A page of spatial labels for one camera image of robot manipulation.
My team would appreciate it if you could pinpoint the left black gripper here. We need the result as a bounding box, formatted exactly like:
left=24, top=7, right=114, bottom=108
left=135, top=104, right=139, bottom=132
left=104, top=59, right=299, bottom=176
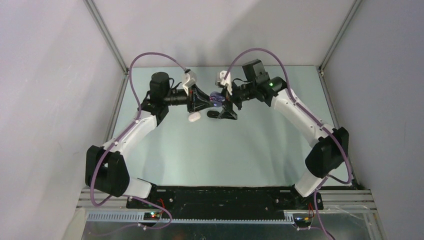
left=162, top=83, right=213, bottom=113

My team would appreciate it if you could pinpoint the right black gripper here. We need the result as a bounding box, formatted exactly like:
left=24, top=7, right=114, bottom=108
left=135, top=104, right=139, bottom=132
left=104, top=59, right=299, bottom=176
left=218, top=80, right=256, bottom=121

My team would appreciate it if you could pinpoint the purple earbud charging case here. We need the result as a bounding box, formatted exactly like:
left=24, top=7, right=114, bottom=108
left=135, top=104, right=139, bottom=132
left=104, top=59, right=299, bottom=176
left=209, top=91, right=226, bottom=108

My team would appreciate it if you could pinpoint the black earbud charging case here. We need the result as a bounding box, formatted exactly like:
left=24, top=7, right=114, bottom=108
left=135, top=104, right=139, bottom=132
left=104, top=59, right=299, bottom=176
left=207, top=110, right=220, bottom=119

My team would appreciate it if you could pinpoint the white earbud charging case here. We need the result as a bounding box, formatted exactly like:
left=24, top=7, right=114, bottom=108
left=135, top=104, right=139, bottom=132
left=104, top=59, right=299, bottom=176
left=188, top=112, right=202, bottom=123

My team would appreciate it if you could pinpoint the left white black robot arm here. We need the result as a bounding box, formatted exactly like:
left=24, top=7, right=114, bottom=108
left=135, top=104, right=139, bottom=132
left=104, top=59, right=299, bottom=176
left=85, top=70, right=215, bottom=208

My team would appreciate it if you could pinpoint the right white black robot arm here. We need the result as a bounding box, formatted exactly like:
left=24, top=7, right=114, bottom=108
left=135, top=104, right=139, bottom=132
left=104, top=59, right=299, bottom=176
left=215, top=59, right=350, bottom=209

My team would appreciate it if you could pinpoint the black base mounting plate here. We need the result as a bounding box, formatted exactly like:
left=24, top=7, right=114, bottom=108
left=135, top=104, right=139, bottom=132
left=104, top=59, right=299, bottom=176
left=126, top=186, right=324, bottom=221

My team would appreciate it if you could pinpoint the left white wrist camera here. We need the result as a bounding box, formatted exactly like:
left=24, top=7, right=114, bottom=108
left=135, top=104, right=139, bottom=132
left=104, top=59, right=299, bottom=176
left=181, top=69, right=197, bottom=96

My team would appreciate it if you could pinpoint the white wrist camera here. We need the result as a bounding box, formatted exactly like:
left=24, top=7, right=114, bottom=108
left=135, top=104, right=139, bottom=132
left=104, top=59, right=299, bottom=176
left=215, top=70, right=233, bottom=96
left=181, top=69, right=197, bottom=96

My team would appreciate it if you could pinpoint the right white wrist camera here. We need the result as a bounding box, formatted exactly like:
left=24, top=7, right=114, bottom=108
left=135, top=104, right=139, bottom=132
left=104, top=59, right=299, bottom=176
left=215, top=70, right=233, bottom=96

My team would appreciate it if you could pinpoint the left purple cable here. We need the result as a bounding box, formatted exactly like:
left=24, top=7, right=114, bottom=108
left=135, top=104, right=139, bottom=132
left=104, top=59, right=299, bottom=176
left=90, top=52, right=190, bottom=230

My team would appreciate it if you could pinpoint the purple cable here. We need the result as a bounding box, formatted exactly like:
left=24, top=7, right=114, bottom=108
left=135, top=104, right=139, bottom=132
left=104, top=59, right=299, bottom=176
left=223, top=47, right=353, bottom=240
left=90, top=52, right=190, bottom=230

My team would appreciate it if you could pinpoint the left aluminium frame post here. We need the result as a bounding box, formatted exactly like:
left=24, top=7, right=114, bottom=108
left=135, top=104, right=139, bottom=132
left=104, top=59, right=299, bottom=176
left=83, top=0, right=128, bottom=74

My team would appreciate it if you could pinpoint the aluminium frame post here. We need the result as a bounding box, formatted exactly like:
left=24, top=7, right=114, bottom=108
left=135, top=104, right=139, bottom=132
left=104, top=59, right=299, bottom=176
left=83, top=0, right=128, bottom=74
left=318, top=0, right=363, bottom=77

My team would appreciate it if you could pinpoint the grey slotted cable duct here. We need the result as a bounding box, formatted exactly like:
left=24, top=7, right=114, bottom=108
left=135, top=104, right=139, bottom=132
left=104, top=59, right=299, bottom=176
left=86, top=211, right=296, bottom=225

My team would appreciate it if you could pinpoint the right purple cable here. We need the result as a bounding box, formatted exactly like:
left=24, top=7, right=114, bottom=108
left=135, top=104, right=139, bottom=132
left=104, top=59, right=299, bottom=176
left=223, top=47, right=353, bottom=240

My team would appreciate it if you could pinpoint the aluminium front frame rail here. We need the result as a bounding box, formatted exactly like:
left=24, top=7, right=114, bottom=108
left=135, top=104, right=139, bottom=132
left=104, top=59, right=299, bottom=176
left=76, top=189, right=377, bottom=214

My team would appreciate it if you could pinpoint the right aluminium frame post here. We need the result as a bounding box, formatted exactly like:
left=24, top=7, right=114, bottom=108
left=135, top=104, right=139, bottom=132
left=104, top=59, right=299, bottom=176
left=318, top=0, right=363, bottom=77

